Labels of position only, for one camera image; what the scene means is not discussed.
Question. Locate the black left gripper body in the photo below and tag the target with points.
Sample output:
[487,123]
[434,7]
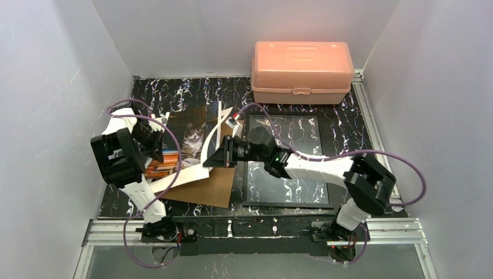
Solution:
[153,139]

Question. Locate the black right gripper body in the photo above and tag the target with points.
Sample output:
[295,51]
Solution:
[229,151]

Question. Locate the cat photo print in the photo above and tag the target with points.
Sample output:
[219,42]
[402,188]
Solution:
[197,131]

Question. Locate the white mat board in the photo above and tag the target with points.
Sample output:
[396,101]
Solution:
[161,186]

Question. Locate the brown cardboard backing board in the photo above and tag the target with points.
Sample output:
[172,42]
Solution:
[210,187]

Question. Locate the black picture frame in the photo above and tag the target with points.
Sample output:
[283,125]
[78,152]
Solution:
[305,134]

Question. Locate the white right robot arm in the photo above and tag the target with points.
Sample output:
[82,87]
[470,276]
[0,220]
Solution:
[367,181]

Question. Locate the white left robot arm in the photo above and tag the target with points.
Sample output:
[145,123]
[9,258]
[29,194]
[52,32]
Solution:
[122,151]

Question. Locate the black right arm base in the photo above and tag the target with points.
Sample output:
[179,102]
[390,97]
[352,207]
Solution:
[350,245]

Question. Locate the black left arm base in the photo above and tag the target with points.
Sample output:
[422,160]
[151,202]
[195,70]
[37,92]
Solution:
[168,230]

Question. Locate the pink plastic storage box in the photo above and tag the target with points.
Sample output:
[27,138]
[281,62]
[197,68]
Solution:
[301,72]

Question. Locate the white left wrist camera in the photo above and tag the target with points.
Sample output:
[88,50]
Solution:
[161,118]

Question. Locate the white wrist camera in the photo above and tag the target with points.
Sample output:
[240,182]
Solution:
[161,118]
[233,123]

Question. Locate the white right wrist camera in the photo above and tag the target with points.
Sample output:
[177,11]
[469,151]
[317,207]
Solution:
[233,123]

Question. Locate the aluminium right rail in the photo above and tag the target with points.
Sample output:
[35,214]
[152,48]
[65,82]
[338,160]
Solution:
[373,132]

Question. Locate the aluminium rail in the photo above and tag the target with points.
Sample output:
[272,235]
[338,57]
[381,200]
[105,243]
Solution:
[381,230]
[373,132]

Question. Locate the aluminium front rail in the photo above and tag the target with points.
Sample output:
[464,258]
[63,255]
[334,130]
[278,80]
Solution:
[381,230]

